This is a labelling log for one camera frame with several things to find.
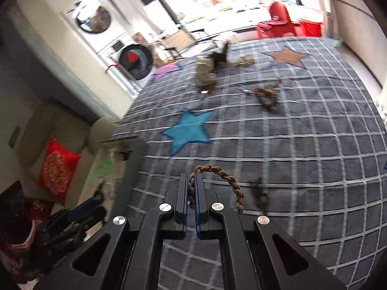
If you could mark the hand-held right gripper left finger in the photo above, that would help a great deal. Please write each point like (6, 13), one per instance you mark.
(183, 199)

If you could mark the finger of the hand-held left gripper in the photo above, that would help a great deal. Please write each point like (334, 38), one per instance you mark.
(86, 204)
(93, 216)

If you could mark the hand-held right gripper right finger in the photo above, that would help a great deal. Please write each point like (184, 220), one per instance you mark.
(198, 205)

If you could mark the grey storage box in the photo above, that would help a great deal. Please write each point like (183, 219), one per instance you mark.
(134, 169)

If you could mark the red patterned cushion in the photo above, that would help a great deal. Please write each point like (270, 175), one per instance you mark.
(57, 169)

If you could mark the black hair clip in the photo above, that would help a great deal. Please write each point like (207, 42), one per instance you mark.
(260, 195)

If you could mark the beige sofa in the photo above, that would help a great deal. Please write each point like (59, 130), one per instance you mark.
(99, 130)

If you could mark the small silver trinket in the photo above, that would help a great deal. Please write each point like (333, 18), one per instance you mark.
(243, 90)

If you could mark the grey checked star blanket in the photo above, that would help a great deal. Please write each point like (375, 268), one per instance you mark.
(302, 133)

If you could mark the khaki cloth pouch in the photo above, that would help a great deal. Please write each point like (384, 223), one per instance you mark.
(204, 72)

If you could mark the white washing machine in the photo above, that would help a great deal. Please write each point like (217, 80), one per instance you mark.
(136, 60)

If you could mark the black cloth pouch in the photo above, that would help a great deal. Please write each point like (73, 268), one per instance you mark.
(219, 56)

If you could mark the wooden chair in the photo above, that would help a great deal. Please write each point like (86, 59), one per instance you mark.
(181, 37)

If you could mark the white dryer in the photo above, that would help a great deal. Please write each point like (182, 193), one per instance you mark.
(92, 19)

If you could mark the red plastic chair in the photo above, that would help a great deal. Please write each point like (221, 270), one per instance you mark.
(279, 13)

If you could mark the red bucket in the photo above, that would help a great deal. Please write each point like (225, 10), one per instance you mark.
(311, 25)

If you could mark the beige cabinet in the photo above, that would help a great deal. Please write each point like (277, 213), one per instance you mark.
(359, 21)

